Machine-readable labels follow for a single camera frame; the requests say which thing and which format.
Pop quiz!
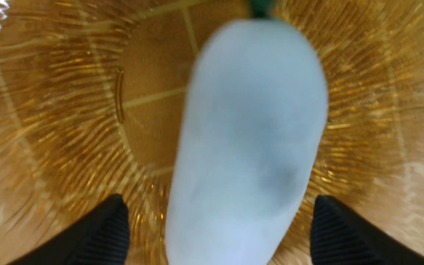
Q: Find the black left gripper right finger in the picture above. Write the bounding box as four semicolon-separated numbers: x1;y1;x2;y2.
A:
310;195;424;265

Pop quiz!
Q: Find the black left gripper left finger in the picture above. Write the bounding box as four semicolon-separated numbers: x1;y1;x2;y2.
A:
11;194;130;265

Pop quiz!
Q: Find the white radish with leaves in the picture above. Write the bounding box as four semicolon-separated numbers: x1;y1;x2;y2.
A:
165;0;328;265

